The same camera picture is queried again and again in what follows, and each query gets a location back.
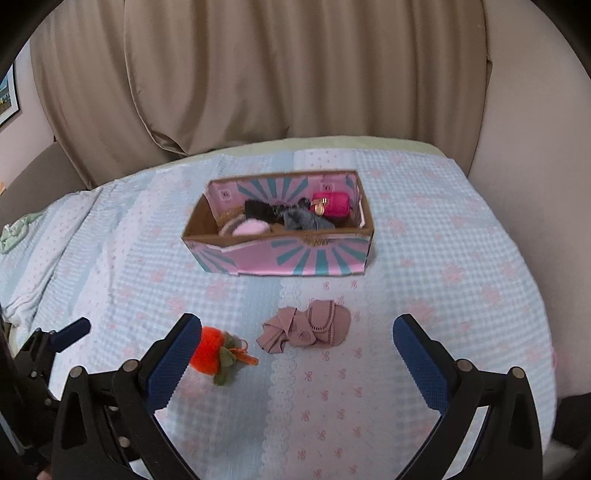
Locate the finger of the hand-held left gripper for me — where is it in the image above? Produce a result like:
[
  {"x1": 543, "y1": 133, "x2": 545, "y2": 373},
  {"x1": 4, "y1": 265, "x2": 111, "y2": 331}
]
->
[{"x1": 28, "y1": 318, "x2": 92, "y2": 365}]

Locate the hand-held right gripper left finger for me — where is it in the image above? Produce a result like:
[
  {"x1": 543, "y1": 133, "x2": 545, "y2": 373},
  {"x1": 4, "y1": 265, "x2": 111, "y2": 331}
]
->
[{"x1": 51, "y1": 313, "x2": 204, "y2": 480}]

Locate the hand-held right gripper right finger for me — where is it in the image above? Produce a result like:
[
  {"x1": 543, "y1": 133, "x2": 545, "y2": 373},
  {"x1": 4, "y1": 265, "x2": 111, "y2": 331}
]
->
[{"x1": 392, "y1": 314, "x2": 543, "y2": 480}]

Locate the orange carrot plush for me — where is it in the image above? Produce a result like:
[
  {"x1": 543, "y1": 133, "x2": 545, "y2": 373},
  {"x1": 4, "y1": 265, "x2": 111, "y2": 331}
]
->
[{"x1": 189, "y1": 327, "x2": 259, "y2": 387}]

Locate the dusty pink cloth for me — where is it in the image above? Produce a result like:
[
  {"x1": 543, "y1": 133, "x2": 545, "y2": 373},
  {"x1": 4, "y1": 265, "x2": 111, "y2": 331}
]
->
[{"x1": 256, "y1": 299, "x2": 352, "y2": 355}]

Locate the light pink soft pad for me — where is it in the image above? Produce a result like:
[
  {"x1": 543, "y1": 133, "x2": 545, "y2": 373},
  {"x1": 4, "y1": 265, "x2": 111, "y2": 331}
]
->
[{"x1": 233, "y1": 219, "x2": 273, "y2": 236}]

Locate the pink patterned cardboard box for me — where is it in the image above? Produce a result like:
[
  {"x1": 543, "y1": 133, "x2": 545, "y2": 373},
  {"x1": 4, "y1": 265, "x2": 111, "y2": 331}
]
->
[{"x1": 181, "y1": 169, "x2": 375, "y2": 278}]

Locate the small black cloth item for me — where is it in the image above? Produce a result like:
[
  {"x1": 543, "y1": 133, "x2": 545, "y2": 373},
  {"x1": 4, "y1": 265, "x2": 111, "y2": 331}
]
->
[{"x1": 244, "y1": 200, "x2": 278, "y2": 221}]

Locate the black patterned sock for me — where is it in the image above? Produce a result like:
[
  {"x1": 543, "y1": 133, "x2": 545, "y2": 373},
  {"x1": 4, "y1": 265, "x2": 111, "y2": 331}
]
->
[{"x1": 274, "y1": 198, "x2": 312, "y2": 217}]

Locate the light blue checked blanket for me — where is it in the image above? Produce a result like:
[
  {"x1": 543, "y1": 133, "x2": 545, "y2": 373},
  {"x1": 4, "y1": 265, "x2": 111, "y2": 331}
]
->
[{"x1": 0, "y1": 148, "x2": 557, "y2": 480}]

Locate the crumpled light green cloth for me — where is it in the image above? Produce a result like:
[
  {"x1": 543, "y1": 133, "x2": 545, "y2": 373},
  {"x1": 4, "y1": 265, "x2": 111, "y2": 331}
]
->
[{"x1": 0, "y1": 212, "x2": 44, "y2": 254}]

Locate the light green bed sheet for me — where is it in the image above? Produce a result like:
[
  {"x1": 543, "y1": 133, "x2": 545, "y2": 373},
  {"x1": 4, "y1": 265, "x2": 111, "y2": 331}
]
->
[{"x1": 152, "y1": 136, "x2": 444, "y2": 167}]

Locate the beige curtain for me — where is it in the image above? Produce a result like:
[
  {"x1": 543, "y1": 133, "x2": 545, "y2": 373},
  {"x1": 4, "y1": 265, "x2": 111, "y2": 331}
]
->
[{"x1": 30, "y1": 0, "x2": 490, "y2": 190}]

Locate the framed wall poster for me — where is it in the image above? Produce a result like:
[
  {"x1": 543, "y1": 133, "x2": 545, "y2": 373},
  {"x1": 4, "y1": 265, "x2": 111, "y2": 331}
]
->
[{"x1": 0, "y1": 62, "x2": 21, "y2": 127}]

